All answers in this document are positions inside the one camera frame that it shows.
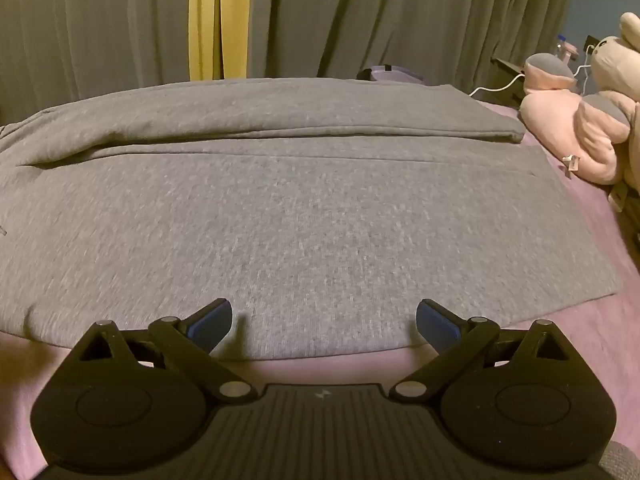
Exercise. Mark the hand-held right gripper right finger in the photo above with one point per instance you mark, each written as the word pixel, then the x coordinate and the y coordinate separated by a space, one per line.
pixel 436 325

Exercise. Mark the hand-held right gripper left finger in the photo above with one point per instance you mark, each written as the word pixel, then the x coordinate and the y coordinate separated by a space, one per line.
pixel 212 324

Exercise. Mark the grey pants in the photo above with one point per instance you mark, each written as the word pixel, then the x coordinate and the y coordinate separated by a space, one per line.
pixel 300 210

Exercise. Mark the pink blanket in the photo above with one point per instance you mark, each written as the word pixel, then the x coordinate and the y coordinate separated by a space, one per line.
pixel 575 350

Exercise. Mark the person's grey knit clothing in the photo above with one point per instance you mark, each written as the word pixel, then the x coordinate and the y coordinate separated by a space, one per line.
pixel 622 462

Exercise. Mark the pink plush toy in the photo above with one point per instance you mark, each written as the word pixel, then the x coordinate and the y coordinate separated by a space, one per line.
pixel 550 120

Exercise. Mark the dark nightstand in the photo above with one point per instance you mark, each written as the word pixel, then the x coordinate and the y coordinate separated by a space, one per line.
pixel 505 72

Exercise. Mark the yellow curtain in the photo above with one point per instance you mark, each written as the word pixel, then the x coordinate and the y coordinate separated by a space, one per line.
pixel 217 20

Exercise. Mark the clear plastic bottle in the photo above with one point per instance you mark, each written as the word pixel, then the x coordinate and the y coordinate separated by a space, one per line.
pixel 564 49

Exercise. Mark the grey-green curtain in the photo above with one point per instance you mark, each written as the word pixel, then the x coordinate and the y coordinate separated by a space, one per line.
pixel 400 10
pixel 90 25

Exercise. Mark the cream plush toy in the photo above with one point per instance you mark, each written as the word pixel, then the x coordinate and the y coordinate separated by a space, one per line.
pixel 625 50

